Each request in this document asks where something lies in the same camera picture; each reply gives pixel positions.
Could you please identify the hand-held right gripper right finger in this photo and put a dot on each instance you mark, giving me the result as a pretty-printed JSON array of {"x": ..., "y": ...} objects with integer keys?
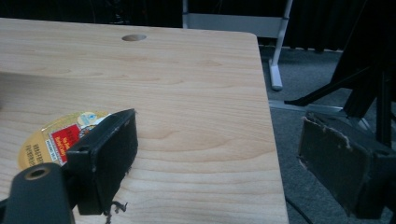
[{"x": 336, "y": 168}]

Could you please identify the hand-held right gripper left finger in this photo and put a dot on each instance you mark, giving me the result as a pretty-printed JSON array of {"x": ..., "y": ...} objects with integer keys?
[{"x": 106, "y": 161}]

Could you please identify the round yellow-lidded snack cup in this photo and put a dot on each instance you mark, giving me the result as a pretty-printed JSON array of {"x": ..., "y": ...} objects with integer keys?
[{"x": 39, "y": 144}]

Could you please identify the black metal stand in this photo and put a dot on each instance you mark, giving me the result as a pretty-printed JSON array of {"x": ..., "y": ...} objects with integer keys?
[{"x": 358, "y": 93}]

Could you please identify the metal floor rail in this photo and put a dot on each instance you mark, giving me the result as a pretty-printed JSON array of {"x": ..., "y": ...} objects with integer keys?
[{"x": 311, "y": 107}]

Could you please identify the white metal desk frame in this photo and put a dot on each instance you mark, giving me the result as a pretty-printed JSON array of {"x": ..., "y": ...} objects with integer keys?
[{"x": 275, "y": 74}]

